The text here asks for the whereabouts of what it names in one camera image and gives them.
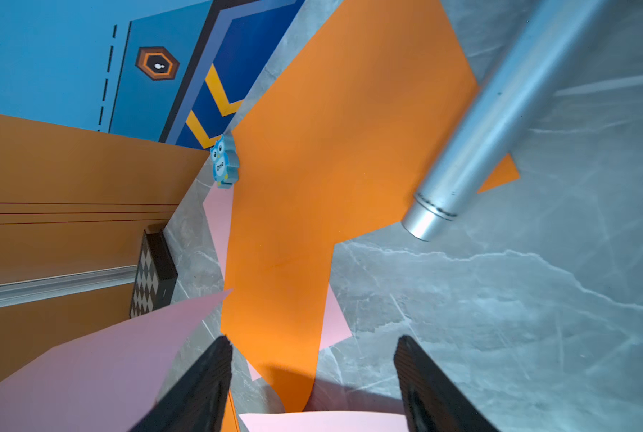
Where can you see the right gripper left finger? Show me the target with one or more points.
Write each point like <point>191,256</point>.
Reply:
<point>197,401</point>

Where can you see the pink paper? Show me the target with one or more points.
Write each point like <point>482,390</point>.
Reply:
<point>279,316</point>
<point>106,381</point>
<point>323,421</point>

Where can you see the orange paper front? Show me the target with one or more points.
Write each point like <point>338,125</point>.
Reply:
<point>230,422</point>

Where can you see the grey metal cylinder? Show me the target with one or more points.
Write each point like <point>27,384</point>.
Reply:
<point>554,37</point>

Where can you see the black white chessboard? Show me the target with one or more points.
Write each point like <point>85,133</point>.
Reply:
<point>156,276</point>

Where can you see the orange paper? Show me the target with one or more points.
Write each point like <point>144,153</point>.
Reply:
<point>230,422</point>
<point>355,104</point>

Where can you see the small blue toy box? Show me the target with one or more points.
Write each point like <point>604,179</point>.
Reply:
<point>226,163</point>

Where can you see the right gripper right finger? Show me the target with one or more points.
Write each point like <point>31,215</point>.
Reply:
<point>431,401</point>

